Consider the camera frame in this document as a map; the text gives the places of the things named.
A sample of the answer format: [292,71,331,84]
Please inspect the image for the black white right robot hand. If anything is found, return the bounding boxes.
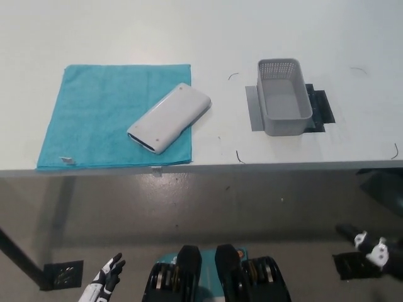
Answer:
[336,223,403,278]

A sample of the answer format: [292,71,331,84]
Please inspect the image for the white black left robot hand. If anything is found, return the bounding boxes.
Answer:
[78,252,127,302]

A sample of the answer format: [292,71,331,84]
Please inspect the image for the black floor tape patch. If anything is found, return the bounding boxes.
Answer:
[40,260,85,291]
[332,251,383,281]

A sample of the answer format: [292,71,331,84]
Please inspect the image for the black table leg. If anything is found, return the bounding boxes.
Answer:
[0,228,45,290]

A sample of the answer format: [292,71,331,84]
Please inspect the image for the grey perforated plastic basket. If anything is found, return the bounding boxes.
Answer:
[256,58,314,137]

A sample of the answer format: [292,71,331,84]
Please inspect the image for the teal microfibre cloth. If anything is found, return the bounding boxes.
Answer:
[36,64,193,172]

